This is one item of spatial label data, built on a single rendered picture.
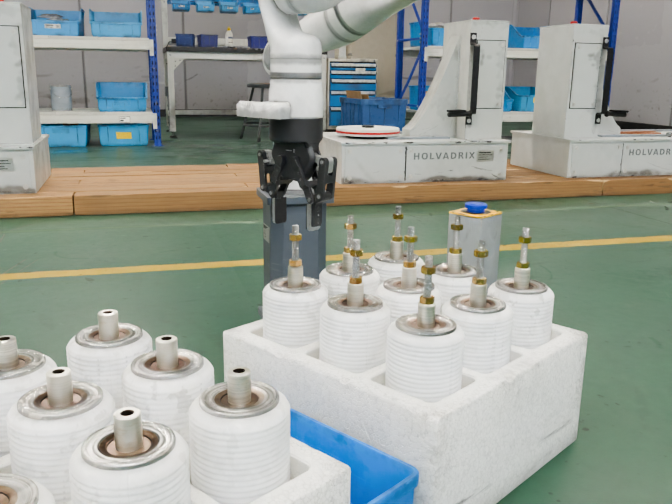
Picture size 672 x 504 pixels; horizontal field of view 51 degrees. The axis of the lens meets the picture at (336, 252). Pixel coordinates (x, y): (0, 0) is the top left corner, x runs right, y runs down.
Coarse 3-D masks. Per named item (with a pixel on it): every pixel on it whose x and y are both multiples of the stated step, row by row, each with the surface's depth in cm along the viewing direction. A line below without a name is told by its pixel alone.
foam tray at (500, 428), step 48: (240, 336) 102; (576, 336) 104; (288, 384) 96; (336, 384) 89; (384, 384) 92; (480, 384) 88; (528, 384) 94; (576, 384) 106; (384, 432) 85; (432, 432) 79; (480, 432) 86; (528, 432) 97; (576, 432) 110; (432, 480) 81; (480, 480) 89
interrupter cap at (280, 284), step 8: (272, 280) 104; (280, 280) 104; (304, 280) 105; (312, 280) 105; (272, 288) 101; (280, 288) 101; (288, 288) 101; (296, 288) 101; (304, 288) 101; (312, 288) 100
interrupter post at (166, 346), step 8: (160, 336) 74; (168, 336) 74; (160, 344) 73; (168, 344) 73; (176, 344) 74; (160, 352) 73; (168, 352) 73; (176, 352) 74; (160, 360) 73; (168, 360) 73; (176, 360) 74; (160, 368) 74; (168, 368) 73
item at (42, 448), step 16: (112, 400) 67; (16, 416) 63; (80, 416) 63; (96, 416) 64; (112, 416) 66; (16, 432) 63; (32, 432) 62; (48, 432) 62; (64, 432) 62; (80, 432) 63; (16, 448) 63; (32, 448) 62; (48, 448) 62; (64, 448) 62; (16, 464) 63; (32, 464) 62; (48, 464) 62; (64, 464) 63; (48, 480) 63; (64, 480) 63; (64, 496) 63
